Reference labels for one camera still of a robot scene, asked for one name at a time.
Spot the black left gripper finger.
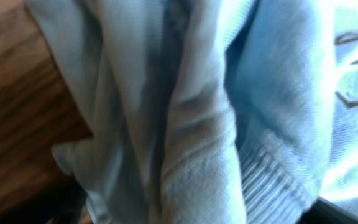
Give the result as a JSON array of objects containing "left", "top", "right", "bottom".
[{"left": 297, "top": 197, "right": 358, "bottom": 224}]

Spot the light blue t-shirt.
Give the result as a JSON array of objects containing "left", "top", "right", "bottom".
[{"left": 27, "top": 0, "right": 358, "bottom": 223}]

